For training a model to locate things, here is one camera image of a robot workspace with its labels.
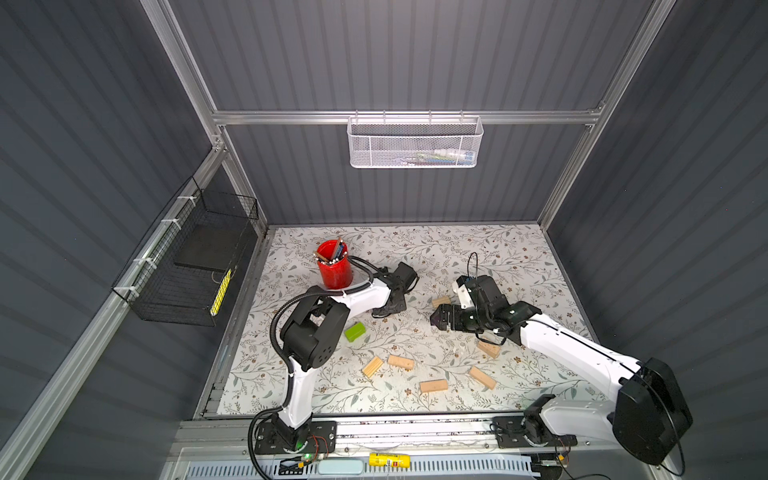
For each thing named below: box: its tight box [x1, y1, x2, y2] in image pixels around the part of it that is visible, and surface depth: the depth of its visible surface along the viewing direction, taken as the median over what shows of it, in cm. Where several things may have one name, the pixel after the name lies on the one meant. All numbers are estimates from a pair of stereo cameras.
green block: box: [345, 322, 366, 342], surface depth 92 cm
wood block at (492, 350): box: [477, 341, 501, 359], surface depth 88 cm
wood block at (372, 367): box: [362, 356, 384, 378], surface depth 86 cm
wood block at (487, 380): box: [469, 366, 497, 390], surface depth 84 cm
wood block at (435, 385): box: [419, 379, 448, 392], surface depth 84 cm
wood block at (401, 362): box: [388, 355, 415, 370], surface depth 87 cm
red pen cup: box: [316, 239, 353, 290], surface depth 98 cm
